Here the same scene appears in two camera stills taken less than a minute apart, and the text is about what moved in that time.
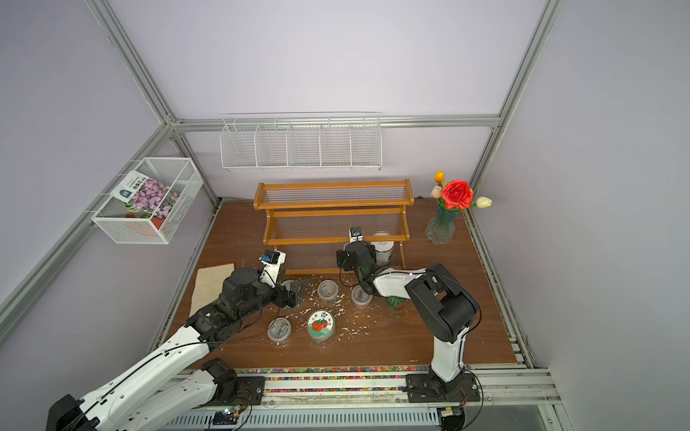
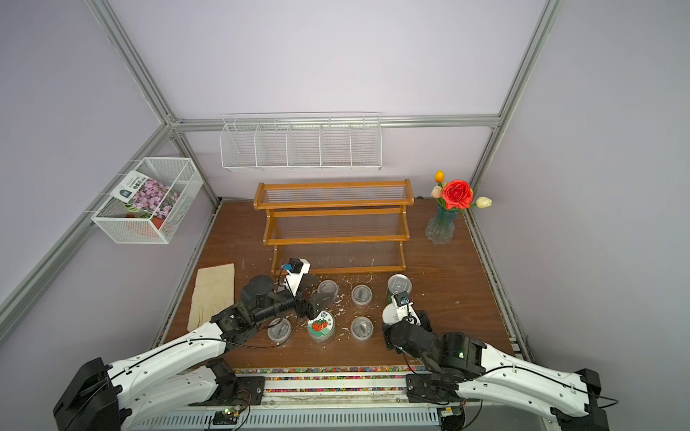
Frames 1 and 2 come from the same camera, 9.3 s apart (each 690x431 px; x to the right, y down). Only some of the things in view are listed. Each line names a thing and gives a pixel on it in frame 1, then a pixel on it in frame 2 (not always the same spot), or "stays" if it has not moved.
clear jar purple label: x=279 y=330 stays
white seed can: x=384 y=250 -> x=392 y=313
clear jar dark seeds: x=327 y=290 stays
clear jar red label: x=360 y=298 stays
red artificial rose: x=457 y=194 stays
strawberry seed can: x=321 y=326 stays
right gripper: x=342 y=258 -> x=387 y=332
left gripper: x=293 y=295 -> x=311 y=309
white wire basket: x=150 y=201 stays
